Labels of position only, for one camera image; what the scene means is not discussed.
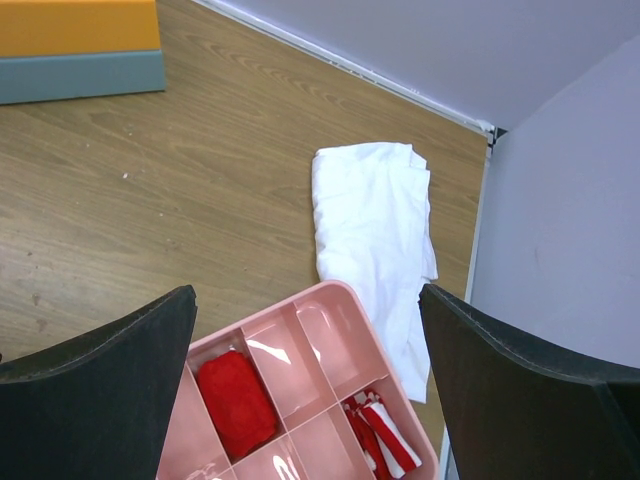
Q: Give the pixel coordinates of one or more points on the white folded cloth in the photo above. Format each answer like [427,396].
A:
[371,214]

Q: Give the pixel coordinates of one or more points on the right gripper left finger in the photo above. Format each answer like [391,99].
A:
[98,406]

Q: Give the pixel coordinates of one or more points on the red white tool in tray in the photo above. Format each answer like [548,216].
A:
[387,453]

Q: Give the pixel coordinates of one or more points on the pink divided tray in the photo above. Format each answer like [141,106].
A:
[311,352]

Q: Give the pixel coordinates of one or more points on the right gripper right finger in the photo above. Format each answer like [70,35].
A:
[520,407]

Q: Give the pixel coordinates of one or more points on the red tape roll upper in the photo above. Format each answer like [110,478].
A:
[237,403]

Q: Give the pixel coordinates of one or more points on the yellow and grey drawer box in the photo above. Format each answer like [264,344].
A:
[57,50]

